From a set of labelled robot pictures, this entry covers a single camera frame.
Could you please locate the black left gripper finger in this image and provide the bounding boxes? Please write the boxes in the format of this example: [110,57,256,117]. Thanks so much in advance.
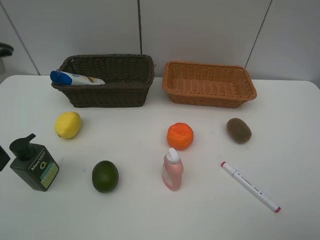
[0,146,11,172]

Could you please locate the dark green pump bottle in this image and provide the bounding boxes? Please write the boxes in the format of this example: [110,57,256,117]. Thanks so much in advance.
[9,133,59,192]

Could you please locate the yellow lemon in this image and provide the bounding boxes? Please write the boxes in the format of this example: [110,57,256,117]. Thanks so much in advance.
[54,111,82,139]

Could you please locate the white bottle blue cap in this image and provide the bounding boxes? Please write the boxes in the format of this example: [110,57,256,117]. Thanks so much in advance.
[50,70,106,86]

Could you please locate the green avocado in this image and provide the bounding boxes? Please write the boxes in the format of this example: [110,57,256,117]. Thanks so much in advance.
[91,160,119,193]

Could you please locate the pink bottle white cap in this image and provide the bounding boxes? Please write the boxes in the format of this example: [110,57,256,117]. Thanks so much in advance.
[162,147,184,191]

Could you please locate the orange tangerine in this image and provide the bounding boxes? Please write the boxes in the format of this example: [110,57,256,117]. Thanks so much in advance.
[166,122,194,150]

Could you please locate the white marker pink caps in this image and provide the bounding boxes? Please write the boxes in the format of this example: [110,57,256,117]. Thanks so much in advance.
[221,161,281,213]

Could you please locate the brown kiwi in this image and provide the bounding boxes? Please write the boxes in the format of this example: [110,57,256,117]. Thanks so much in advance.
[226,118,252,144]

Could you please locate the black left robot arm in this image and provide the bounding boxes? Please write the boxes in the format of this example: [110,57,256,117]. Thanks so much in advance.
[0,42,14,171]

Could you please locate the dark brown wicker basket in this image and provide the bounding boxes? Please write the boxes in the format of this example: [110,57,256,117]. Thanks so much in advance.
[51,54,155,108]

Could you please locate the orange wicker basket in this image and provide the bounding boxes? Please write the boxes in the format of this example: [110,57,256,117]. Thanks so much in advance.
[162,61,257,108]

